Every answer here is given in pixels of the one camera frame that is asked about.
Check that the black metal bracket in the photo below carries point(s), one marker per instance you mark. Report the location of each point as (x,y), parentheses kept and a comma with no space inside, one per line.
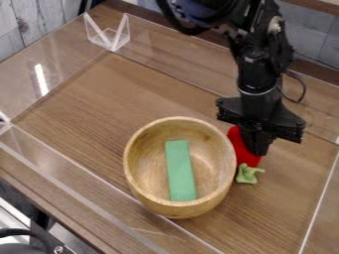
(45,241)

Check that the green rectangular block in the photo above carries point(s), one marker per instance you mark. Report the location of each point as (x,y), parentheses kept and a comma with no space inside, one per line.
(179,171)

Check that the red plush strawberry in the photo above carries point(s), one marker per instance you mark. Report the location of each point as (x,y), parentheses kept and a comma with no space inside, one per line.
(247,159)

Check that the clear acrylic enclosure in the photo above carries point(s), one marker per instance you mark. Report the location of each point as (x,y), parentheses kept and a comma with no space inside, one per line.
(76,100)

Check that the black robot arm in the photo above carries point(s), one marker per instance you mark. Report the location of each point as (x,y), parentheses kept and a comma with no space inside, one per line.
(253,26)

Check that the wooden bowl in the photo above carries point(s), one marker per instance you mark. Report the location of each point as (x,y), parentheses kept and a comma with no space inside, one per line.
(213,164)

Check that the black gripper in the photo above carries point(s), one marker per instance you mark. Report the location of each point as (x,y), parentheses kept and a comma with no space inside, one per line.
(260,125)

